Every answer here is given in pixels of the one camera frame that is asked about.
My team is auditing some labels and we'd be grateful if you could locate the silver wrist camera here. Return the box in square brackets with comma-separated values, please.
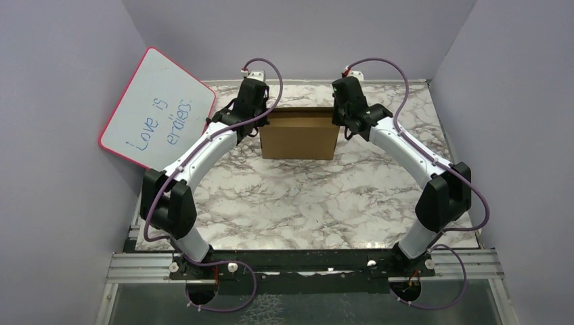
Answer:
[247, 70, 266, 83]
[347, 70, 365, 83]

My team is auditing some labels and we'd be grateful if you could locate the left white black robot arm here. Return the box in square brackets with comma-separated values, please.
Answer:
[140, 77, 269, 278]

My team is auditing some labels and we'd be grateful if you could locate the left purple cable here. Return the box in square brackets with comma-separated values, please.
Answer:
[142, 58, 284, 313]

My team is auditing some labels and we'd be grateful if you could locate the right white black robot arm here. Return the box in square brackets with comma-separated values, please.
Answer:
[332, 77, 471, 276]

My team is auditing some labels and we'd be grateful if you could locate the aluminium frame rail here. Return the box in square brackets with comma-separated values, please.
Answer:
[95, 170, 521, 325]

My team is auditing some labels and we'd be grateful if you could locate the brown cardboard box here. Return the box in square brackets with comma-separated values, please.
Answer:
[259, 107, 340, 160]

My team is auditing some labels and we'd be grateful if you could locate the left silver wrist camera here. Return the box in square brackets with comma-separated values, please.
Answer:
[247, 70, 266, 83]

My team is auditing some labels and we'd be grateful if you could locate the pink-framed whiteboard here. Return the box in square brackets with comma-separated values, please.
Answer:
[99, 47, 216, 169]

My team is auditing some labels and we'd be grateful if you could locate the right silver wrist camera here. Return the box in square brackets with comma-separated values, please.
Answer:
[347, 70, 365, 83]

